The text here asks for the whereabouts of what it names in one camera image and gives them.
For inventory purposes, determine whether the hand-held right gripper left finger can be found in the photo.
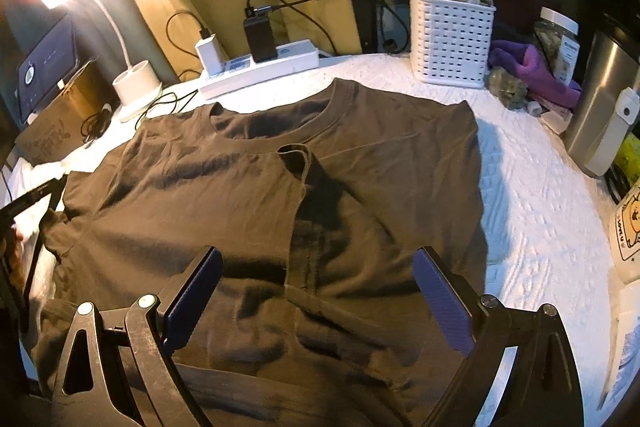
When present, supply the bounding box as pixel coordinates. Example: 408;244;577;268
50;246;223;427

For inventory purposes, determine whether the tablet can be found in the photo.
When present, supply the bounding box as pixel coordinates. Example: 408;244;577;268
15;14;76;125

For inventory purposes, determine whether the white cartoon print mug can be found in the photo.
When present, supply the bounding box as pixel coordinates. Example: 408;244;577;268
610;187;640;285

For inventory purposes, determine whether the glass jar with white lid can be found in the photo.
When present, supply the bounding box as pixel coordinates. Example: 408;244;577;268
532;7;581;85

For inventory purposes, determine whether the green mottled pouch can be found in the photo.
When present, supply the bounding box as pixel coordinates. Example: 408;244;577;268
487;66;528;110

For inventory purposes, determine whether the purple cloth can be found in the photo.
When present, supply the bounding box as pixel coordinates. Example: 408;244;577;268
487;42;583;105

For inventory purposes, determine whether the black bundled cable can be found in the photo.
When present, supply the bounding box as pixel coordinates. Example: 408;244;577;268
80;104;113;140

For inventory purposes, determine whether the brown t-shirt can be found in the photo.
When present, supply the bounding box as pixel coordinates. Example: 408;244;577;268
32;78;491;427

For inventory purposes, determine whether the cardboard box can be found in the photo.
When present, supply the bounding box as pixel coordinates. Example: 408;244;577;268
15;62;118;162

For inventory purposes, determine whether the white charger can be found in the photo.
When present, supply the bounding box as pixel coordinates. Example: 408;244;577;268
195;34;223;78

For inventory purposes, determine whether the white desk lamp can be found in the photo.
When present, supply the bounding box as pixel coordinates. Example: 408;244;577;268
40;0;163;122

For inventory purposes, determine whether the steel bottle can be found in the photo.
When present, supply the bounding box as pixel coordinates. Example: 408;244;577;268
565;29;640;178

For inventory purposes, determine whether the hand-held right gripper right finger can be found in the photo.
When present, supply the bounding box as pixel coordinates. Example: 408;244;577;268
412;246;586;427

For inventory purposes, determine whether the white printed packet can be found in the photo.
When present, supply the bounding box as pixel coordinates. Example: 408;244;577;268
602;287;640;408

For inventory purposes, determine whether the yellow green packet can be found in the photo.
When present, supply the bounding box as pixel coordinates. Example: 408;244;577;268
612;134;640;188

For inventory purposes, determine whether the white power strip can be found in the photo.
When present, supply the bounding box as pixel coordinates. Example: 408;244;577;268
199;39;321;100

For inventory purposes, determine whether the white plastic basket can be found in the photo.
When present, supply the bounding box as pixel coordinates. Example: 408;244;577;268
410;0;497;88

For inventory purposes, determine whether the white textured table cover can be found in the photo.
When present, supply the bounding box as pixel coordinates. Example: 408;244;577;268
115;52;621;418

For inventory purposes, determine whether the black charger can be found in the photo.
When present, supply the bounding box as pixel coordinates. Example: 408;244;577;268
243;17;277;62

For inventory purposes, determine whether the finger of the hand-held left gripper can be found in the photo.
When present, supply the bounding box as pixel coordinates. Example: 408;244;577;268
0;179;67;330

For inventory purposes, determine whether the black cable of white charger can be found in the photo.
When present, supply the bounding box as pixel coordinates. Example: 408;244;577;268
135;11;211;122

